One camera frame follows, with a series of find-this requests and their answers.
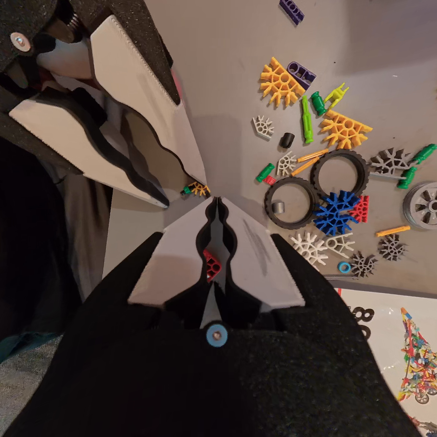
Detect lime clip connector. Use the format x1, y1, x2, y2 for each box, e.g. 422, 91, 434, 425
324, 83, 350, 110

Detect grey wheel hub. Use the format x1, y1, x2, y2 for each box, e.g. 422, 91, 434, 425
402, 182, 437, 230

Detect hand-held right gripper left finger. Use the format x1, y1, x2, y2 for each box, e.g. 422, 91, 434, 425
127, 197, 219, 329

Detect person's black top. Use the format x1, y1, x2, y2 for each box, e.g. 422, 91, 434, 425
0, 137, 82, 345

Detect purple connector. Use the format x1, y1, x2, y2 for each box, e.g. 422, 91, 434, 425
279, 0, 305, 26
287, 61, 317, 91

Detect dark grey fan connector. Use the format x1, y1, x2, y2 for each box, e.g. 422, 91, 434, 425
369, 147, 414, 180

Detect printed toy packaging bag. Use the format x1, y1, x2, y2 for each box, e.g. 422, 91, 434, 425
333, 288, 437, 437

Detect small light grey connector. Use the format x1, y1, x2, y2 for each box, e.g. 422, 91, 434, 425
276, 151, 297, 177

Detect yellow rod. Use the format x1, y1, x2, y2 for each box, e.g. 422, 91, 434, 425
290, 156, 321, 177
297, 148, 329, 163
376, 225, 411, 237

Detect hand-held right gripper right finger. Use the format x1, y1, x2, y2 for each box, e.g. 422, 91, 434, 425
218, 197, 305, 330

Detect red fan connector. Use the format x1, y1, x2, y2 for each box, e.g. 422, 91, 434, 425
349, 195, 370, 223

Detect person's grey trousers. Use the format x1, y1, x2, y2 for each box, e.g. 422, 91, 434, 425
61, 174, 113, 301

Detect dark grey snowflake connector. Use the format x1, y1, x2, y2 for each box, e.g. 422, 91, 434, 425
349, 252, 378, 279
378, 234, 408, 262

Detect light grey fan connector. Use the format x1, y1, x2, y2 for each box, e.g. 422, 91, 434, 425
252, 115, 274, 140

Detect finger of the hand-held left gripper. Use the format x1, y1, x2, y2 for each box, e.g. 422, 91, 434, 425
36, 14, 209, 186
8, 86, 170, 209

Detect lime green rod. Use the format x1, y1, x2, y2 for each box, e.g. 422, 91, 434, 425
301, 95, 314, 144

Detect black rubber tyre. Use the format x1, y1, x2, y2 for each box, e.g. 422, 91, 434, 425
310, 149, 370, 198
264, 176, 320, 230

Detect white fan connector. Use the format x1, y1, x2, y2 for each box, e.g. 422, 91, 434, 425
323, 233, 356, 259

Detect red connector with rod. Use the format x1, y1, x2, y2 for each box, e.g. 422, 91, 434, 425
203, 249, 222, 282

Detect white snowflake connector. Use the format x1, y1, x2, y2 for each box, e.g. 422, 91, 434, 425
290, 231, 329, 266

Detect yellow fan connector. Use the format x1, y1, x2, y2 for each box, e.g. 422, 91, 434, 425
259, 57, 306, 109
320, 110, 373, 151

